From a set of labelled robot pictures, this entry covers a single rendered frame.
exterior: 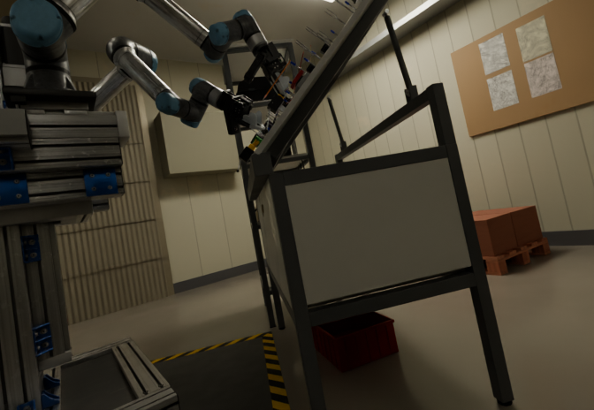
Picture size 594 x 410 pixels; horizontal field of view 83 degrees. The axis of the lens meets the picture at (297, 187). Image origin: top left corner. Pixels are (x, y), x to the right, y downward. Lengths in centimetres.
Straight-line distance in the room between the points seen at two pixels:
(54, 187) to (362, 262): 95
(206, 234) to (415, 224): 362
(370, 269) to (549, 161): 266
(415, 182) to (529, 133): 252
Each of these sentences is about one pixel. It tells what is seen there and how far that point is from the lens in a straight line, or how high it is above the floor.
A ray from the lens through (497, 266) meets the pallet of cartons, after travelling 272.
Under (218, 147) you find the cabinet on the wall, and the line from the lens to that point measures 437.
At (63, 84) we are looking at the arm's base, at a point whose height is 120.
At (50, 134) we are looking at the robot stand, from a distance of 124.
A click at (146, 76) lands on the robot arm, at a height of 128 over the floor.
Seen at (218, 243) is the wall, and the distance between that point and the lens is 451.
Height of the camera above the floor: 68
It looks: 4 degrees up
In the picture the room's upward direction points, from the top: 11 degrees counter-clockwise
